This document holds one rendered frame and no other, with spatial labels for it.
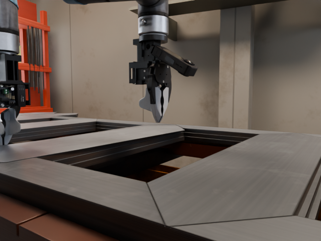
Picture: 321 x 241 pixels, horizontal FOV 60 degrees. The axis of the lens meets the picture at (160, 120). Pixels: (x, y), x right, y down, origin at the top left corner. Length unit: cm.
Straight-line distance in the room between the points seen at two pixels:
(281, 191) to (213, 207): 11
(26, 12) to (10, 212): 388
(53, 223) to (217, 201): 19
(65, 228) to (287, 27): 303
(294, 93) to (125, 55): 208
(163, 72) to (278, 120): 254
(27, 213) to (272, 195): 30
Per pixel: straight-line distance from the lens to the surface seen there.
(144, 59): 71
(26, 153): 62
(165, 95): 70
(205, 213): 30
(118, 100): 381
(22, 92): 70
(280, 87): 314
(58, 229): 35
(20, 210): 42
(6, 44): 70
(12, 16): 72
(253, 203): 33
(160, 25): 69
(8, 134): 75
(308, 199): 41
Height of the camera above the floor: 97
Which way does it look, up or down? 5 degrees down
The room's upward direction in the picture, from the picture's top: straight up
